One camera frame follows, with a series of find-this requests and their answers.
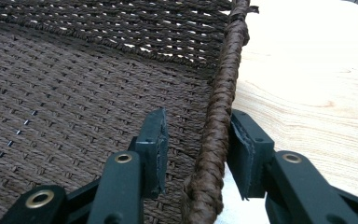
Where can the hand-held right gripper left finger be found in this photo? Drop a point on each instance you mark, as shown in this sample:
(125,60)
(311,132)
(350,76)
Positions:
(152,155)

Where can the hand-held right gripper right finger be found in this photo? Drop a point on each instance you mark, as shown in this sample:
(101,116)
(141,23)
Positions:
(251,155)

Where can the brown woven basket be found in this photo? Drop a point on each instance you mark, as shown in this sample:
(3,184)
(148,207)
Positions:
(74,77)

